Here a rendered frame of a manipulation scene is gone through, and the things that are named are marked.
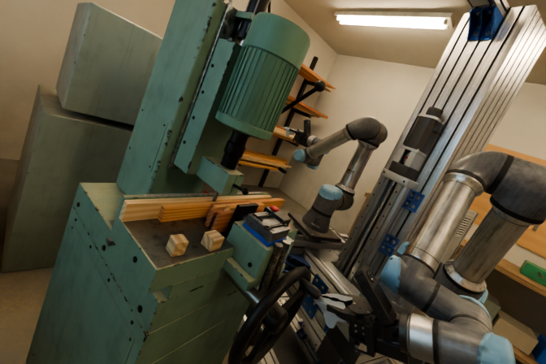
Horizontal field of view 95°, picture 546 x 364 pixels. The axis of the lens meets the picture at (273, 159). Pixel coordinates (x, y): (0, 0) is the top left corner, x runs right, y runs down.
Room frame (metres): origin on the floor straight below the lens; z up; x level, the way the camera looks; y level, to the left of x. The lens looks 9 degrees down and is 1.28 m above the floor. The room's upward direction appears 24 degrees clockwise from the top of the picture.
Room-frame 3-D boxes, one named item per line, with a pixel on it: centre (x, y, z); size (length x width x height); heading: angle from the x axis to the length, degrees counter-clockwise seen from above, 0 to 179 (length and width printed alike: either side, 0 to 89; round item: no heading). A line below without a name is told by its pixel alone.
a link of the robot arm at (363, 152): (1.40, -0.44, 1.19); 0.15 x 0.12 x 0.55; 138
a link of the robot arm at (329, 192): (1.31, -0.36, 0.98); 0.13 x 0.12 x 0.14; 138
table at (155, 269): (0.73, 0.01, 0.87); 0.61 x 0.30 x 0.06; 147
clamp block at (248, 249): (0.68, -0.06, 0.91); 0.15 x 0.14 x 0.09; 147
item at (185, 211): (0.86, 0.05, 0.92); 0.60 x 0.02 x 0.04; 147
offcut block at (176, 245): (0.52, 0.12, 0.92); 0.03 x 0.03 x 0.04; 51
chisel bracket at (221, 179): (0.77, 0.14, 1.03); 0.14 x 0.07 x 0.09; 57
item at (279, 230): (0.68, -0.07, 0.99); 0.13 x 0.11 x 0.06; 147
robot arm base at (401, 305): (0.89, -0.62, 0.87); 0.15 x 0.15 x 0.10
